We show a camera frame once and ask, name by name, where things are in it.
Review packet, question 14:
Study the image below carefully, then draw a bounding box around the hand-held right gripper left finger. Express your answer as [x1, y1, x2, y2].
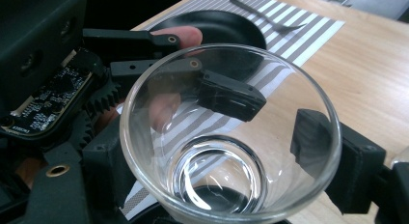
[81, 117, 140, 219]

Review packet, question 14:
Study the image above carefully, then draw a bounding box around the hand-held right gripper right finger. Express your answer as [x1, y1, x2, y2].
[289, 107, 388, 216]

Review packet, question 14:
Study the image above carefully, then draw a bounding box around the silver fork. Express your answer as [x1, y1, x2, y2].
[230, 0, 307, 35]

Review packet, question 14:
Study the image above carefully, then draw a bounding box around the clear drinking glass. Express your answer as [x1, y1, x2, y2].
[119, 43, 342, 224]

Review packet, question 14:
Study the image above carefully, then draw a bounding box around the grey striped placemat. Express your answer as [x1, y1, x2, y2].
[120, 0, 345, 220]

